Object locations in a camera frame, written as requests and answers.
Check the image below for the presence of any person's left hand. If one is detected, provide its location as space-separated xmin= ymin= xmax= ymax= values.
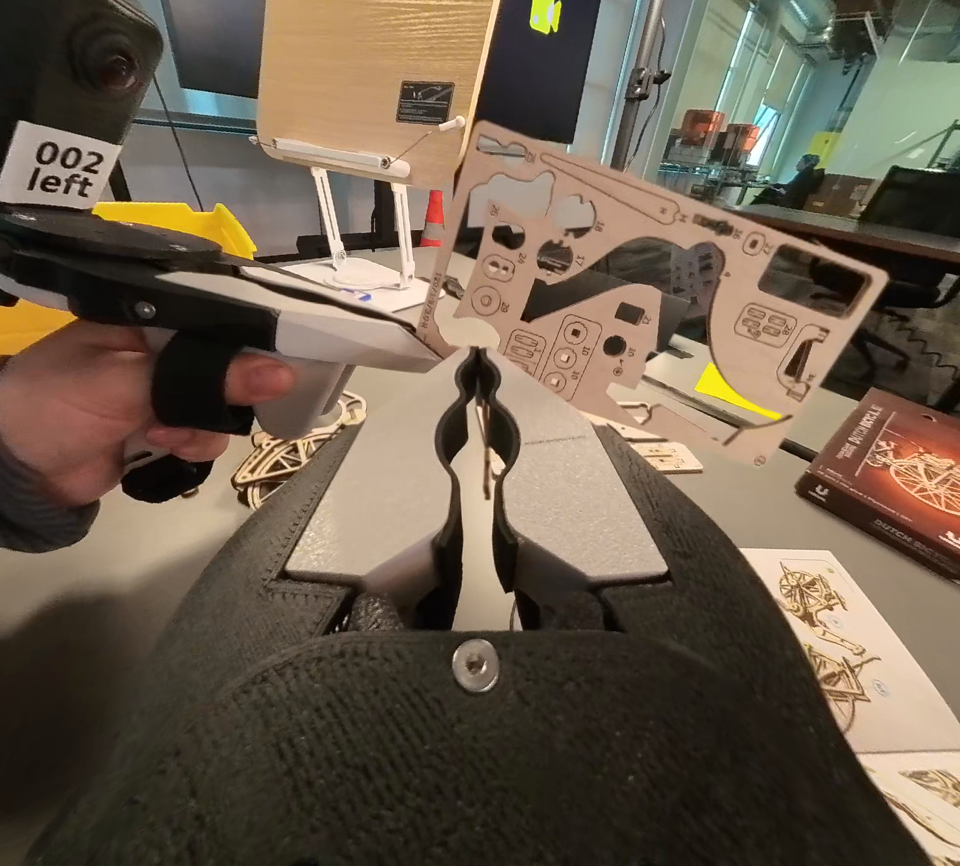
xmin=0 ymin=324 xmax=297 ymax=507

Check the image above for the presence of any assembled wooden wheel model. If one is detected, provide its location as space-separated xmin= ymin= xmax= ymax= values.
xmin=228 ymin=392 xmax=369 ymax=509

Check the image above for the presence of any printed instruction booklet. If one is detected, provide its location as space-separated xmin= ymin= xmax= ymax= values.
xmin=738 ymin=548 xmax=960 ymax=866

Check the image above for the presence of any large wooden model parts sheet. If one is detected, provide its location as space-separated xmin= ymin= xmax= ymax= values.
xmin=416 ymin=119 xmax=891 ymax=499

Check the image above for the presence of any black office chair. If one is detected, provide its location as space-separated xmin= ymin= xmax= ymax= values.
xmin=873 ymin=164 xmax=960 ymax=297

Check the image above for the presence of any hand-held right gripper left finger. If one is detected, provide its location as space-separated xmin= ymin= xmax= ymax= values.
xmin=285 ymin=347 xmax=485 ymax=630

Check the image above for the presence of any yellow sticky note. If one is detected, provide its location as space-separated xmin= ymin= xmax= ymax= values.
xmin=693 ymin=362 xmax=795 ymax=426

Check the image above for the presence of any wooden book stand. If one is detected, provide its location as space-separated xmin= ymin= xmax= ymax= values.
xmin=249 ymin=0 xmax=509 ymax=312

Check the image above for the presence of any orange traffic cone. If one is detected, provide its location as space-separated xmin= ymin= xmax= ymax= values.
xmin=420 ymin=188 xmax=449 ymax=249

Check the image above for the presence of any dark red model kit box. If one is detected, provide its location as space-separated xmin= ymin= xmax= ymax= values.
xmin=795 ymin=386 xmax=960 ymax=583

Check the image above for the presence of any yellow plastic bin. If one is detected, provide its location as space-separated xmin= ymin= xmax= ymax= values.
xmin=0 ymin=200 xmax=258 ymax=358

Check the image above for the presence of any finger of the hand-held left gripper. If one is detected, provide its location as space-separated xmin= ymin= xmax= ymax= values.
xmin=159 ymin=272 xmax=453 ymax=373
xmin=238 ymin=264 xmax=420 ymax=334

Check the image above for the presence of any large dark wall screen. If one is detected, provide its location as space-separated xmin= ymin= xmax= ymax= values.
xmin=146 ymin=0 xmax=610 ymax=148

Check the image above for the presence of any long dark table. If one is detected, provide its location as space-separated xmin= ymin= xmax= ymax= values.
xmin=738 ymin=202 xmax=960 ymax=297

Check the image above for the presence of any black light stand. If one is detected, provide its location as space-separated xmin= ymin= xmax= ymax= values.
xmin=611 ymin=0 xmax=676 ymax=171

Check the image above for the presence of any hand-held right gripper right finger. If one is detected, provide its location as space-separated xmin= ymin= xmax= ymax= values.
xmin=478 ymin=348 xmax=670 ymax=633

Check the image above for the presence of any person's left forearm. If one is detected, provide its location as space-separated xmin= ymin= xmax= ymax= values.
xmin=0 ymin=423 xmax=102 ymax=553

